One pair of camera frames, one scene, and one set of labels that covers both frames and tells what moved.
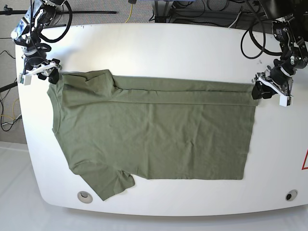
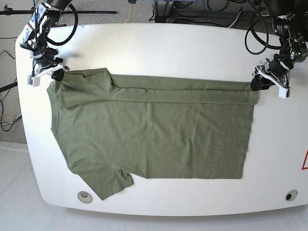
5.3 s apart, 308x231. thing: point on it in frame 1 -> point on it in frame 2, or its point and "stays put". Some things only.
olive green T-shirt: (110, 127) stays put
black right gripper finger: (268, 92) -> (266, 84)
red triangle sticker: (305, 168) stays put
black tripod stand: (7, 11) stays put
